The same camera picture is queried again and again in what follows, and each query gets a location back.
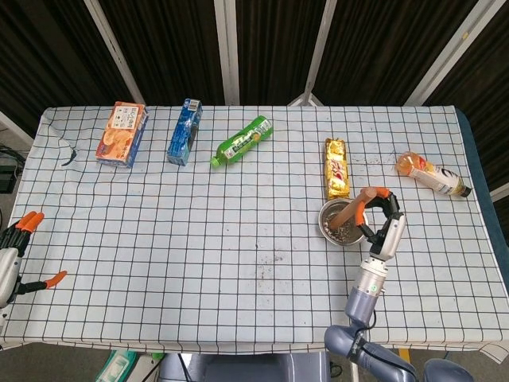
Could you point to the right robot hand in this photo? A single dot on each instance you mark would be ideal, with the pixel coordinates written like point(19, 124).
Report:
point(391, 235)

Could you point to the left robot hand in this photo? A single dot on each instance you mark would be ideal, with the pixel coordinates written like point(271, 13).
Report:
point(8, 270)

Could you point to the wooden stick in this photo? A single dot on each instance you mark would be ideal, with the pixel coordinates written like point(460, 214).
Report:
point(348, 213)

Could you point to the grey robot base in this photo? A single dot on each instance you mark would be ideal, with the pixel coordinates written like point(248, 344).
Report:
point(246, 368)

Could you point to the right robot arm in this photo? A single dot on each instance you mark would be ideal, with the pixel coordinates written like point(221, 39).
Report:
point(364, 278)

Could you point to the metal bowl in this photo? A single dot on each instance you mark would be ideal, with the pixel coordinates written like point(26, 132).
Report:
point(324, 217)

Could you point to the dark seeds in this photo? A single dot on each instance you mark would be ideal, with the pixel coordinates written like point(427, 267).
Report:
point(348, 235)

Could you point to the orange drink bottle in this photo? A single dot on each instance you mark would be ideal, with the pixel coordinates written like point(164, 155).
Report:
point(433, 175)

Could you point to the yellow snack pack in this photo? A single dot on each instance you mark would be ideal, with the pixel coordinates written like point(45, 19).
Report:
point(337, 171)

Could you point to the black device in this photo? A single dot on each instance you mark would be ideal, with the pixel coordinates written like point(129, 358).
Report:
point(7, 175)

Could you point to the dark blue table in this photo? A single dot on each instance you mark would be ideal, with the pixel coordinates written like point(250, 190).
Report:
point(485, 199)

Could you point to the green and white pack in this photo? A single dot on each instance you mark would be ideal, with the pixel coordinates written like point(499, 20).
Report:
point(115, 366)

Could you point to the orange and blue cracker box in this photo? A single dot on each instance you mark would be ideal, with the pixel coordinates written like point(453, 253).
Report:
point(119, 135)

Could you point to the green tea bottle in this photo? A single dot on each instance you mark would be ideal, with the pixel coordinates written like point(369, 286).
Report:
point(240, 142)

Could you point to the white checkered tablecloth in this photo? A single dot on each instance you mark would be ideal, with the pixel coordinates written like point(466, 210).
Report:
point(199, 246)

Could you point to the blue carton box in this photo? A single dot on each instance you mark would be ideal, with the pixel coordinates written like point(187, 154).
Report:
point(183, 133)

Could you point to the white frame post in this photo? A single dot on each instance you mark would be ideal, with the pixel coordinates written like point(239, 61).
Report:
point(227, 51)
point(318, 51)
point(115, 51)
point(449, 55)

